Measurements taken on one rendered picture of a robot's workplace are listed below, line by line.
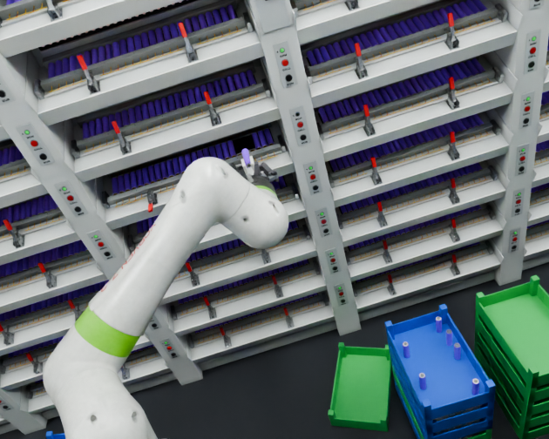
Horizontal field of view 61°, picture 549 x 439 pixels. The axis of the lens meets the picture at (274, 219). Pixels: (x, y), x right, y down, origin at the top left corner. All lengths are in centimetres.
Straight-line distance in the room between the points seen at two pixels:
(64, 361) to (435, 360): 107
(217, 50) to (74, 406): 88
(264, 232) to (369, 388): 112
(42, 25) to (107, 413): 88
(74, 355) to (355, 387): 123
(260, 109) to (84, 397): 87
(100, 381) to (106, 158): 72
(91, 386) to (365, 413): 119
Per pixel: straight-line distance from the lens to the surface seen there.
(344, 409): 188
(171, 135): 139
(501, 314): 169
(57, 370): 95
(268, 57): 130
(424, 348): 160
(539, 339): 165
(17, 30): 133
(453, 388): 153
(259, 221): 90
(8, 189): 154
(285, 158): 146
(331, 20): 132
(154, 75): 130
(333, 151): 147
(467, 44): 151
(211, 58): 129
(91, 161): 145
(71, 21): 129
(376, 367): 195
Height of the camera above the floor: 165
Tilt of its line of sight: 38 degrees down
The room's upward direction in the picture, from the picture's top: 18 degrees counter-clockwise
